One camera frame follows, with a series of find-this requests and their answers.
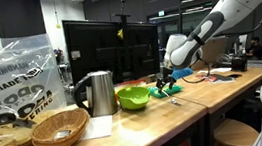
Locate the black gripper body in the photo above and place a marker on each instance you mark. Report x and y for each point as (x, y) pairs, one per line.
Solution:
(167, 77)

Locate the metal spoon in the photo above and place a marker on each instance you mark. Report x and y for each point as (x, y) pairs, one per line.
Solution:
(175, 102)

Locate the green plastic bowl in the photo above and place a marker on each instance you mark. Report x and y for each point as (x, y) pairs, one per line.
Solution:
(134, 97)

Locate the green wet wipes pack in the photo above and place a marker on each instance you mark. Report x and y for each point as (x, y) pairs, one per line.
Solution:
(176, 90)

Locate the black and red booklet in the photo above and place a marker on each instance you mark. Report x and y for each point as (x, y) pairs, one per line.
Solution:
(217, 78)

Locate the white paper napkin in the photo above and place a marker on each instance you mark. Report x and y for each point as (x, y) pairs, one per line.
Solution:
(219, 70)

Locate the brown cardboard box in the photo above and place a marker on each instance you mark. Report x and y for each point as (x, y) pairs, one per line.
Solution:
(214, 51)

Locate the steel electric kettle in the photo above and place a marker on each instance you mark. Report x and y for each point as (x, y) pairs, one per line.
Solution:
(101, 93)

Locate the yellow tag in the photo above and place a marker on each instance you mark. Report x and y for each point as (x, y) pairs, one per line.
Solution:
(120, 34)

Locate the large black monitor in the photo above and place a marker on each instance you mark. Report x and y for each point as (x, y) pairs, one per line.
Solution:
(101, 53)

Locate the black device on table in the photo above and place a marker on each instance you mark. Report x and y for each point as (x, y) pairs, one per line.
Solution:
(239, 63)

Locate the white paper sheet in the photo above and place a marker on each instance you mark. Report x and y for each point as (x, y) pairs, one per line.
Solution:
(99, 127)

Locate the round wooden stool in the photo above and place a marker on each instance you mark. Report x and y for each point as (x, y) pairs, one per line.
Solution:
(236, 134)

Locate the seated person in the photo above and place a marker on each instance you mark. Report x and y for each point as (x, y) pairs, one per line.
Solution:
(255, 49)

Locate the wicker basket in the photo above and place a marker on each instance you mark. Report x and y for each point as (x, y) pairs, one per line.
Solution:
(60, 130)

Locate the small packet in basket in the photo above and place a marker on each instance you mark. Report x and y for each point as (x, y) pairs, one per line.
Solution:
(62, 134)

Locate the clear printed plastic bag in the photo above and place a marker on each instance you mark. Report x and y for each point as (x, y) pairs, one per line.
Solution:
(14, 80)

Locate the black camera pole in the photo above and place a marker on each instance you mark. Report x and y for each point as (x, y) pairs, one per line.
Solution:
(127, 50)

